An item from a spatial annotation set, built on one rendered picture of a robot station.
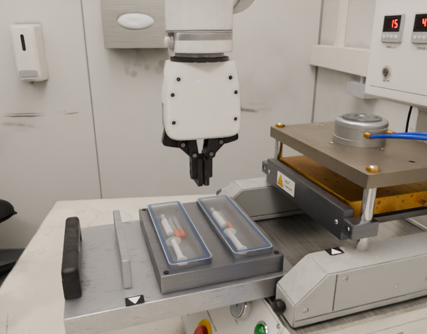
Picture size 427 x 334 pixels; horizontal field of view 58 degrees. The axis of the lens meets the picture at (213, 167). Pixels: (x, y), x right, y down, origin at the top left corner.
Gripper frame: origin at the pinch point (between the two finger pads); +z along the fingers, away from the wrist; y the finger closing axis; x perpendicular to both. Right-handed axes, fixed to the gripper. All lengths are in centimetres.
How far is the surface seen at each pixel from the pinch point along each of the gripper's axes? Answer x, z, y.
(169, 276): -10.3, 9.4, -6.8
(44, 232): 54, 34, -31
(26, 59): 155, -6, -43
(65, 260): -5.7, 7.8, -18.6
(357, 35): 98, -17, 94
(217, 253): -7.2, 9.4, 0.2
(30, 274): 34, 34, -32
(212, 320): -0.3, 26.4, 1.5
